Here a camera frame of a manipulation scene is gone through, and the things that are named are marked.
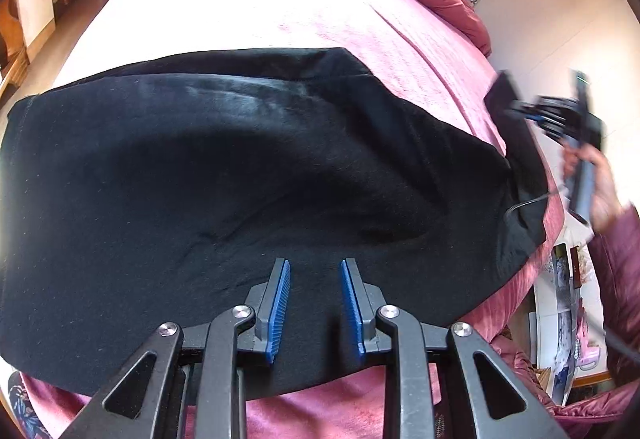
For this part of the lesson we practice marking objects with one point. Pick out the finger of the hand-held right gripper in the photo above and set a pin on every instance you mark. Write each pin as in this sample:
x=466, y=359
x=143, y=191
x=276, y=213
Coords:
x=525, y=111

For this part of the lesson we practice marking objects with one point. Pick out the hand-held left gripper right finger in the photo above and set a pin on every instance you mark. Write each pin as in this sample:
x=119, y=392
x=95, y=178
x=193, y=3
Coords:
x=351, y=309

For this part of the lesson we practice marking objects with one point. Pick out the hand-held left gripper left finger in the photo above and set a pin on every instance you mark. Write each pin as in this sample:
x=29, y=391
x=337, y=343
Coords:
x=278, y=309

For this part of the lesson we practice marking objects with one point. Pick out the black pants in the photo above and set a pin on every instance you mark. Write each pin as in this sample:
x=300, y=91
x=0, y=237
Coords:
x=200, y=179

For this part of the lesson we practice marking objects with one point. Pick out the person's right forearm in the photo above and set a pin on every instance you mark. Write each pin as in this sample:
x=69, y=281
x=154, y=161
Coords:
x=620, y=269

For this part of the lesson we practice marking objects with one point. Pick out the person's right hand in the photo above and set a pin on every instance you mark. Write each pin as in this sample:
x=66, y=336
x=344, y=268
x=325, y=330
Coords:
x=607, y=189

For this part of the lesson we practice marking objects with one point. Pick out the pink bed sheet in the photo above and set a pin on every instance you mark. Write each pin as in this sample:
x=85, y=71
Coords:
x=400, y=49

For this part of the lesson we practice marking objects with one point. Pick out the white shelf unit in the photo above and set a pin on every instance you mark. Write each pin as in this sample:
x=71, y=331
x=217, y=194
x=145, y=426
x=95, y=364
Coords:
x=560, y=319

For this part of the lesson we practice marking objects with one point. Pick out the person's pink jacket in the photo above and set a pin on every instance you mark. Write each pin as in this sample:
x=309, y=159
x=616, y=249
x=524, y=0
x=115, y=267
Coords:
x=575, y=409

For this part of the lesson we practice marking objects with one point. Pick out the floral patterned cloth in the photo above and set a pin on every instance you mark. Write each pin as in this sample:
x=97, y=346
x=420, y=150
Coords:
x=25, y=409

